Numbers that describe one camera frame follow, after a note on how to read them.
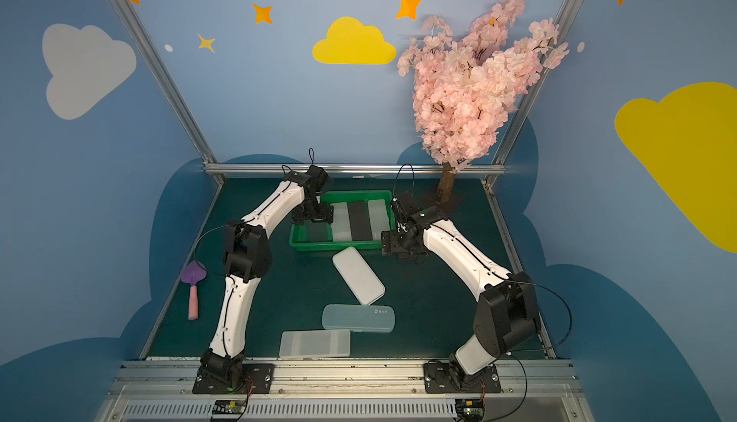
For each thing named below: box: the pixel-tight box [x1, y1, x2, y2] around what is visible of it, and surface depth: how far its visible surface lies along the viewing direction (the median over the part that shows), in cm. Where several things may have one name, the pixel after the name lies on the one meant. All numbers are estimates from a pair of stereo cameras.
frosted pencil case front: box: [278, 328, 352, 359], surface depth 80 cm
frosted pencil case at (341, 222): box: [330, 201, 353, 242], surface depth 106 cm
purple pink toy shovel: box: [180, 259, 208, 321], surface depth 90 cm
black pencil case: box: [347, 200, 374, 241], surface depth 110 cm
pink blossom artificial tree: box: [397, 0, 571, 204], surface depth 73 cm
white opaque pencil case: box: [332, 246, 386, 306], surface depth 95 cm
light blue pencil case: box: [321, 304, 396, 333], surface depth 86 cm
